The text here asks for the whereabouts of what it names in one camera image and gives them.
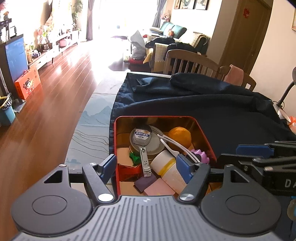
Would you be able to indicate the cream sofa throw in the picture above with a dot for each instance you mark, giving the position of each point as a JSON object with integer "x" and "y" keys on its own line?
{"x": 196, "y": 38}

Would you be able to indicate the red metal tin box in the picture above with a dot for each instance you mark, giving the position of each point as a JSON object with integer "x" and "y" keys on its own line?
{"x": 196, "y": 129}

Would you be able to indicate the blue trash bin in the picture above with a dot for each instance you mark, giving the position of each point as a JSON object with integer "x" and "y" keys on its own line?
{"x": 7, "y": 113}

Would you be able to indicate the green pushpin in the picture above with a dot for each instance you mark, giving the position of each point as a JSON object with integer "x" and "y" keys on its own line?
{"x": 134, "y": 157}

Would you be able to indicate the wooden dining chair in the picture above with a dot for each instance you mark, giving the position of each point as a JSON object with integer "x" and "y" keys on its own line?
{"x": 192, "y": 60}
{"x": 248, "y": 82}

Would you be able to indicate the small grey labelled case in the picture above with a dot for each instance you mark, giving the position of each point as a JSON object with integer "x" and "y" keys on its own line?
{"x": 141, "y": 136}

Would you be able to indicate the red door decoration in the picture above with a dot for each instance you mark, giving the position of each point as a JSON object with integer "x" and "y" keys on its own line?
{"x": 247, "y": 12}

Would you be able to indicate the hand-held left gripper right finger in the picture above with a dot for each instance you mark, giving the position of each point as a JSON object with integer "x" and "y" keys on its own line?
{"x": 185, "y": 168}

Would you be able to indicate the black clothes pile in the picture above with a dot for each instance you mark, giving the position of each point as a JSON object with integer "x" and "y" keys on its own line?
{"x": 180, "y": 47}

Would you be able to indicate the grey desk lamp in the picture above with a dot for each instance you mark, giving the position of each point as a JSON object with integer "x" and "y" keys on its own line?
{"x": 286, "y": 91}

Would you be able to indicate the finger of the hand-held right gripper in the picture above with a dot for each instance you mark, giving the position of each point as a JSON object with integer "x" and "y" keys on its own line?
{"x": 245, "y": 165}
{"x": 254, "y": 150}

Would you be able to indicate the orange gift box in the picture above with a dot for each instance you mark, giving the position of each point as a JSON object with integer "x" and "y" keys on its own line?
{"x": 27, "y": 82}

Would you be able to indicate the grey dustpan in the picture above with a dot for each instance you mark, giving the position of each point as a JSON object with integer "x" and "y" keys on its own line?
{"x": 19, "y": 104}

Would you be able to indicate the grey curtain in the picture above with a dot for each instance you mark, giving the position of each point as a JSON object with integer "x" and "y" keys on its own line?
{"x": 90, "y": 19}
{"x": 159, "y": 12}

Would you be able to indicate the round beige tin lid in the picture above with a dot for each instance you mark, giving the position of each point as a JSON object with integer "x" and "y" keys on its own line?
{"x": 158, "y": 144}

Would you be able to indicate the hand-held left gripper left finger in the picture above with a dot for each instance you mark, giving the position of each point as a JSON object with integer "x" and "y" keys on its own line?
{"x": 108, "y": 168}

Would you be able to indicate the white glasses frame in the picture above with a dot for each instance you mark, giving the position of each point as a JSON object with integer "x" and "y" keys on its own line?
{"x": 175, "y": 152}

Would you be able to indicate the cream knitted chair cover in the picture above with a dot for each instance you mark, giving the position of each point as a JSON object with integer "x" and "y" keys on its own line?
{"x": 159, "y": 55}

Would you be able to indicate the red floor cushion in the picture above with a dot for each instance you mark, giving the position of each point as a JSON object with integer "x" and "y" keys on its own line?
{"x": 136, "y": 62}

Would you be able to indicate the pink doll bouquet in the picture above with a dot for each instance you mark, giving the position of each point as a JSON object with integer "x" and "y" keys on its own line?
{"x": 165, "y": 16}

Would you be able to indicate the orange fruit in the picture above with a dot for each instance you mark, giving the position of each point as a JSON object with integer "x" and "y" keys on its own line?
{"x": 179, "y": 136}

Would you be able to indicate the black framed wall picture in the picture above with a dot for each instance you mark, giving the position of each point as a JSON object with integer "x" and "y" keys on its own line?
{"x": 188, "y": 4}
{"x": 177, "y": 4}
{"x": 201, "y": 4}

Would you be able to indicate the pink pot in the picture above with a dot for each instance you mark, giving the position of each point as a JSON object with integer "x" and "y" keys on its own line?
{"x": 63, "y": 42}

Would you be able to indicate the low white TV cabinet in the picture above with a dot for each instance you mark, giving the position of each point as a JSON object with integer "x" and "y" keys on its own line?
{"x": 57, "y": 47}

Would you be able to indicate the black coffee machine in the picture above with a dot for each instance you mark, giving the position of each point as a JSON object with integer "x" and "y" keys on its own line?
{"x": 5, "y": 30}

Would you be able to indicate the grey plastic bag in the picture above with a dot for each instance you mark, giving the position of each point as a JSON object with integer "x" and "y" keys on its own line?
{"x": 137, "y": 44}

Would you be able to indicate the dark blue cloth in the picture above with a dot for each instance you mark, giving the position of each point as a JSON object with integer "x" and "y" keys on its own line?
{"x": 208, "y": 104}

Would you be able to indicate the colourful flower ornament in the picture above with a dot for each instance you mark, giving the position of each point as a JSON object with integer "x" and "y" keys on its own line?
{"x": 41, "y": 33}

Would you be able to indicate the white yellow-label bottle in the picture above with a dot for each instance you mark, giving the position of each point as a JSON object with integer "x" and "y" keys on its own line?
{"x": 161, "y": 162}

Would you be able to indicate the purple eraser block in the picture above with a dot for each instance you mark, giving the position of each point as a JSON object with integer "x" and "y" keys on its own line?
{"x": 144, "y": 183}

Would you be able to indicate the brown wooden door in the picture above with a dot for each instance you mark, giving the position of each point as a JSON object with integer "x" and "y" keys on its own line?
{"x": 245, "y": 34}

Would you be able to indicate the green potted plant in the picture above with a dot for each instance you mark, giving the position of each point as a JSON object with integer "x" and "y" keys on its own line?
{"x": 77, "y": 11}

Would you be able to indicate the silver nail clipper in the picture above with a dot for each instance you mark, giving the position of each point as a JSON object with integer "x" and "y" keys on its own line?
{"x": 145, "y": 163}

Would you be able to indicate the grey printed table mat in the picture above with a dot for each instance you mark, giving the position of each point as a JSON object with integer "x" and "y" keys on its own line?
{"x": 92, "y": 120}

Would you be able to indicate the teal sofa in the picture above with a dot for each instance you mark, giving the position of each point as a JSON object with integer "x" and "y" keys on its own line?
{"x": 178, "y": 29}

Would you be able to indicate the red sofa cushion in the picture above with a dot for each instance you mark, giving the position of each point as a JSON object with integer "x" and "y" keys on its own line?
{"x": 171, "y": 33}

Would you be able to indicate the red candy wrapper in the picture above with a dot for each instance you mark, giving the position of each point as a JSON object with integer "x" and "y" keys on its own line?
{"x": 129, "y": 171}

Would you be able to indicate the pink towel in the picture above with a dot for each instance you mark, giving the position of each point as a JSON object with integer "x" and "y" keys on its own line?
{"x": 234, "y": 75}

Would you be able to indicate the pink sticky note pad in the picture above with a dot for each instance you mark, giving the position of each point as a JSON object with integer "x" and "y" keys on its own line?
{"x": 159, "y": 188}

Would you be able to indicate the black cabinet blue panel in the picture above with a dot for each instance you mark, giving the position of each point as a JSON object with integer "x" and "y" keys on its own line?
{"x": 13, "y": 60}

